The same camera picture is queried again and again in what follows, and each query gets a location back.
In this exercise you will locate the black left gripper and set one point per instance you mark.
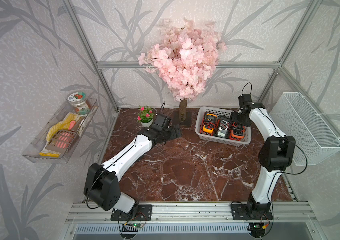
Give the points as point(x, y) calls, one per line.
point(174, 134)

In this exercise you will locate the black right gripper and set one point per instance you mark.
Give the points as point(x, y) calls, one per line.
point(233, 117)

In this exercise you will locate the orange multimeter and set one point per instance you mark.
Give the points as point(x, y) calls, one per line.
point(237, 133)

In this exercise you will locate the small black multimeter front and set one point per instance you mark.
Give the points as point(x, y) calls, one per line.
point(223, 127)

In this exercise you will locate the yellow ANENG multimeter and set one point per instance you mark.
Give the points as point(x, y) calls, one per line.
point(208, 125)

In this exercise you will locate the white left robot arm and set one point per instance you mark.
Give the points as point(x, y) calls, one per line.
point(102, 183)

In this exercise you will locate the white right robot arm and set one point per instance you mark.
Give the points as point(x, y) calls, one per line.
point(274, 157)

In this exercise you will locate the small potted pink flower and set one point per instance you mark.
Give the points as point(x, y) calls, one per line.
point(145, 116)

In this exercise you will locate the pink cherry blossom tree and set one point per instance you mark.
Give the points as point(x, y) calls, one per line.
point(185, 59)

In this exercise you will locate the green circuit board left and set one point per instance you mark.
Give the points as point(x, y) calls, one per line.
point(132, 227)

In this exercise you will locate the circuit board right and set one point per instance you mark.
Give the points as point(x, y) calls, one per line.
point(257, 230)

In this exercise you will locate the pink grid brush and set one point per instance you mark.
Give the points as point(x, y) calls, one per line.
point(59, 144)

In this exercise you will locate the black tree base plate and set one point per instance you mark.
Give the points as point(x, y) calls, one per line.
point(186, 120)

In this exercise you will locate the white wire mesh wall basket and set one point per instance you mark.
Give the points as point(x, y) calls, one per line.
point(296, 117)

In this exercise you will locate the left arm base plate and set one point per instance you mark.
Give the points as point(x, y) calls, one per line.
point(137, 213)

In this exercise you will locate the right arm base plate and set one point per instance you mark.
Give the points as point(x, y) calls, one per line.
point(242, 213)

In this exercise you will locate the aluminium front rail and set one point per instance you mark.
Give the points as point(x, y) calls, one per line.
point(194, 212)

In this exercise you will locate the clear acrylic wall shelf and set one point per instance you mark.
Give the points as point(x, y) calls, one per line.
point(31, 152)

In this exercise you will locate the aluminium frame post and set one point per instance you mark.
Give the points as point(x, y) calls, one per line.
point(93, 62)

